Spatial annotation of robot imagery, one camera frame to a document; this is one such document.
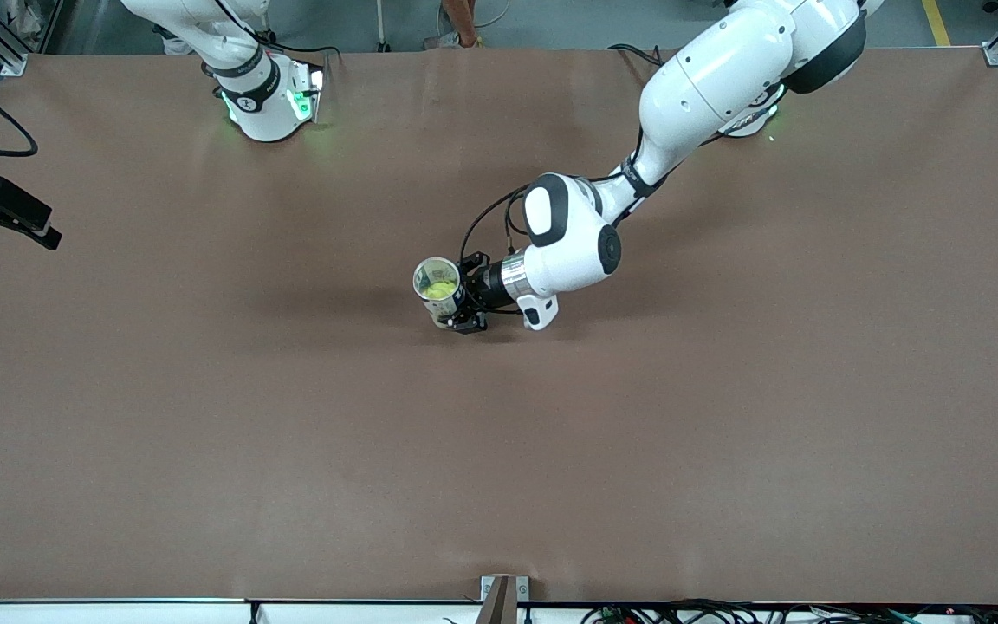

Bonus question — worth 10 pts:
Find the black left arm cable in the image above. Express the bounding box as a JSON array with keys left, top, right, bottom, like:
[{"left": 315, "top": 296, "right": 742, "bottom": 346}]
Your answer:
[{"left": 460, "top": 130, "right": 664, "bottom": 261}]

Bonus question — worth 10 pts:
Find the black base cable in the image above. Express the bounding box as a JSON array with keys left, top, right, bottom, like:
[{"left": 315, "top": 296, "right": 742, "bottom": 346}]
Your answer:
[
  {"left": 204, "top": 0, "right": 346, "bottom": 88},
  {"left": 610, "top": 42, "right": 692, "bottom": 92}
]

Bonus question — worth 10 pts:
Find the metal table edge bracket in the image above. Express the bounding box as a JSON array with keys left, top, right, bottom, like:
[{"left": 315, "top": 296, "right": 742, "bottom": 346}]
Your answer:
[{"left": 480, "top": 575, "right": 531, "bottom": 624}]

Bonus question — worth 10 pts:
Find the person's foot in sandal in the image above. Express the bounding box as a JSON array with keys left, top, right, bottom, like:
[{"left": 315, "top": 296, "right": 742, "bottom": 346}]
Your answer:
[{"left": 425, "top": 0, "right": 483, "bottom": 49}]

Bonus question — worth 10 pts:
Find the black left base cable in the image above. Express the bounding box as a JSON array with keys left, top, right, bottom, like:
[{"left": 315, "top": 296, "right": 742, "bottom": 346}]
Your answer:
[{"left": 610, "top": 42, "right": 692, "bottom": 92}]

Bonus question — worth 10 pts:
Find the white floor cable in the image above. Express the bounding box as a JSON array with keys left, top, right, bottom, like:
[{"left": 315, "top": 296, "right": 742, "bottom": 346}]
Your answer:
[{"left": 473, "top": 0, "right": 517, "bottom": 36}]

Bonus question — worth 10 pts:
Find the tangled black cable bundle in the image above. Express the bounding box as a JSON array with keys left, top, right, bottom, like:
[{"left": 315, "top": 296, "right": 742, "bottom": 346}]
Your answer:
[{"left": 581, "top": 598, "right": 998, "bottom": 624}]

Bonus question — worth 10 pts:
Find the white blue tennis ball can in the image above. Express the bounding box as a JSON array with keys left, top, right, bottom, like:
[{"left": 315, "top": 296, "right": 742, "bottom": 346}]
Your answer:
[{"left": 412, "top": 257, "right": 469, "bottom": 330}]

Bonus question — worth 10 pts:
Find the black right base cable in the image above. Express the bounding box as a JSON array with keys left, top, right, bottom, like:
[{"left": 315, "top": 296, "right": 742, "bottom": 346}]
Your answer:
[{"left": 204, "top": 0, "right": 346, "bottom": 88}]

